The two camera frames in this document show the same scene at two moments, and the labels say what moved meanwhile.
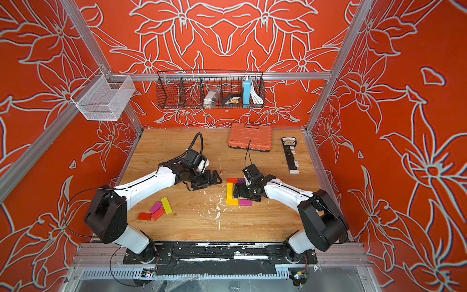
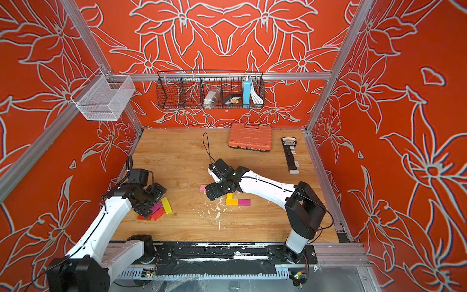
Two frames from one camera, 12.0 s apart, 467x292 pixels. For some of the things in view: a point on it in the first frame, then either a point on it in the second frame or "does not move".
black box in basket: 231,99 does not move
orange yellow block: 232,202 does not move
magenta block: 245,202 does not move
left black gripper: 208,180 -> 145,209
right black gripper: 241,192 -> 216,194
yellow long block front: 166,205 does not move
